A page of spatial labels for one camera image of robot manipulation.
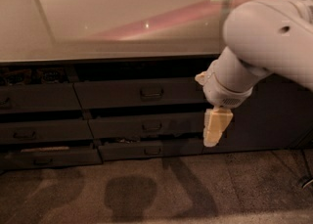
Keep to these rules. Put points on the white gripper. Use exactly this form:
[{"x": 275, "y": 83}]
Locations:
[{"x": 219, "y": 93}]

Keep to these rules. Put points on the dark drawer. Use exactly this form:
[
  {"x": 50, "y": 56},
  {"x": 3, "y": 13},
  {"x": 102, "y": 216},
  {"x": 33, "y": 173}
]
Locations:
[
  {"x": 44, "y": 131},
  {"x": 31, "y": 160},
  {"x": 38, "y": 98},
  {"x": 138, "y": 93},
  {"x": 147, "y": 125},
  {"x": 151, "y": 149}
]

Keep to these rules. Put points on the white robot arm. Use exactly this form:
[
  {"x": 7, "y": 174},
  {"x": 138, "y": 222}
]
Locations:
[{"x": 262, "y": 37}]

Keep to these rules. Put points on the dark cabinet frame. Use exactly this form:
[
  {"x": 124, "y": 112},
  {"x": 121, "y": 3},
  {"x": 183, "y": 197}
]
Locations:
[{"x": 59, "y": 72}]

